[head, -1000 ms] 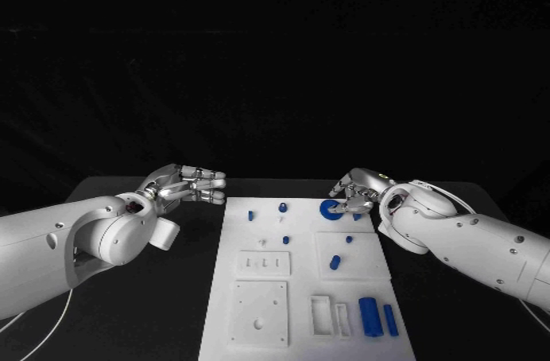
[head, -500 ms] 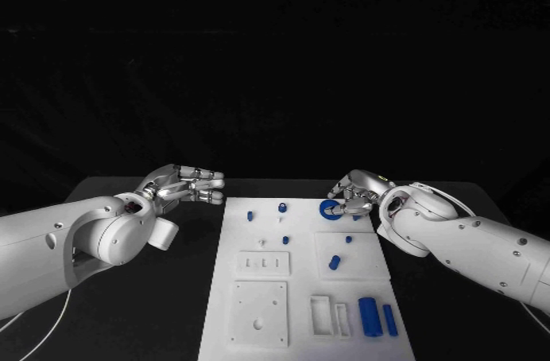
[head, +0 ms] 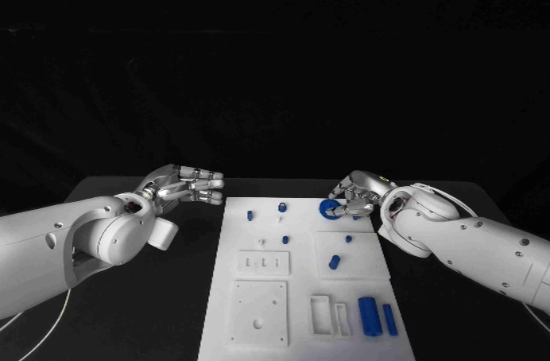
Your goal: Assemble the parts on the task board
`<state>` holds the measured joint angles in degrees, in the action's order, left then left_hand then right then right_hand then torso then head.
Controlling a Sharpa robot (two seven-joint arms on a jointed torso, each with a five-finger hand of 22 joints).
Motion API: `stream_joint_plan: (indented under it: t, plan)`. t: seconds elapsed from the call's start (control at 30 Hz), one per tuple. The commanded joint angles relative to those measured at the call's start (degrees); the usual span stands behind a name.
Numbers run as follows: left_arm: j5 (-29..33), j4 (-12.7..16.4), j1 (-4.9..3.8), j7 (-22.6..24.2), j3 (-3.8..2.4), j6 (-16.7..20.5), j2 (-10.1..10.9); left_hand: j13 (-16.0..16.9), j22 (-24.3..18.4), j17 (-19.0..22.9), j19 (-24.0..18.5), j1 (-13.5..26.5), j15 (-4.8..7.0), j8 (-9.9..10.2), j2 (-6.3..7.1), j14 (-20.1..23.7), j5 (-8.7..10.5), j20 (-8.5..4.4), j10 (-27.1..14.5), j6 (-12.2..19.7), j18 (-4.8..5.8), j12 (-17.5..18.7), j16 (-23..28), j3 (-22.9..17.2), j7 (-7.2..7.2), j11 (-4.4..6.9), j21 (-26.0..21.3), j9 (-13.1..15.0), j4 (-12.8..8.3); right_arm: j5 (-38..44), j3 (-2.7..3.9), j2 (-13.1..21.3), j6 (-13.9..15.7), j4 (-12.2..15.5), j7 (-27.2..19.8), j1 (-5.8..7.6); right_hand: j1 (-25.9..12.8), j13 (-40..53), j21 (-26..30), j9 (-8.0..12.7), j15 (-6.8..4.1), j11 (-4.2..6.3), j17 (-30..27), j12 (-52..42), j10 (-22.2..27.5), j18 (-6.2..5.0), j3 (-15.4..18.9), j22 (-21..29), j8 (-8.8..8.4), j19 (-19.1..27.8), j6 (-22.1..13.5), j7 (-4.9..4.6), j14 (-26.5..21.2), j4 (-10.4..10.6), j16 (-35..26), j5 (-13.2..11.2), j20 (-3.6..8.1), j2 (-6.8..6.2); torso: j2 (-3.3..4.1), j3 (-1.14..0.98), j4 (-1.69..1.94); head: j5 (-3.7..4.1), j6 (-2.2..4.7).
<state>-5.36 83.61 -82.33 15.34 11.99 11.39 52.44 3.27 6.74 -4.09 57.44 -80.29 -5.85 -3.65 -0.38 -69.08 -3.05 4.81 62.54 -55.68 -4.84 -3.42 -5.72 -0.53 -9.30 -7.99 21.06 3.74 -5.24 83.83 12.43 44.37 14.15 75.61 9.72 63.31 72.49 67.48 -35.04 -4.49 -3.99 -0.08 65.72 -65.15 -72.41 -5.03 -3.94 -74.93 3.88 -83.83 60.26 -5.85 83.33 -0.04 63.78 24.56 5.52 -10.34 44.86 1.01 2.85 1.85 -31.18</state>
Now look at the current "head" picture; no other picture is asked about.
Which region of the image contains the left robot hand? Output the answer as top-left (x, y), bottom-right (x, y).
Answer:
top-left (136, 163), bottom-right (225, 210)

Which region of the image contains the white task board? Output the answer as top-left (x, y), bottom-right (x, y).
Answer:
top-left (197, 196), bottom-right (417, 361)

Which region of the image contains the thick blue cylinder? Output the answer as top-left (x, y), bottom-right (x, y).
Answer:
top-left (356, 297), bottom-right (384, 337)

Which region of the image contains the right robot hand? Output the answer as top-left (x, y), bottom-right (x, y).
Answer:
top-left (328, 170), bottom-right (397, 218)

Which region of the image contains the thin blue cylinder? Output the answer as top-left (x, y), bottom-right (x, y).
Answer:
top-left (381, 304), bottom-right (398, 337)

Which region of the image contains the blue gear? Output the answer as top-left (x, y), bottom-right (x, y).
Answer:
top-left (316, 199), bottom-right (346, 220)

